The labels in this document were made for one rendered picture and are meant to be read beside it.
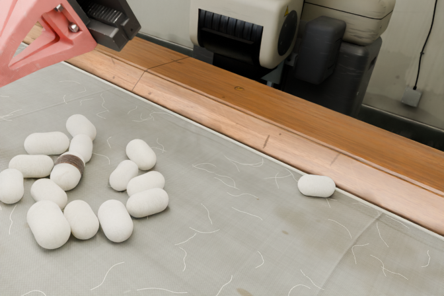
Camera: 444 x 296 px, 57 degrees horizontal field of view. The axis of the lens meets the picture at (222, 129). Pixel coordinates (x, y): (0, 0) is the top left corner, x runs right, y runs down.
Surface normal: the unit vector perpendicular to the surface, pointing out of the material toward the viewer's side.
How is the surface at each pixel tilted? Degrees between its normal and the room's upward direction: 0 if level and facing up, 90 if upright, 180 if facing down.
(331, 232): 0
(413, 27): 90
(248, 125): 45
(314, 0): 90
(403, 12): 90
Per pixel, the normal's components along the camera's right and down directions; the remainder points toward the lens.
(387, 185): -0.29, -0.39
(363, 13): -0.48, 0.35
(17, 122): 0.14, -0.87
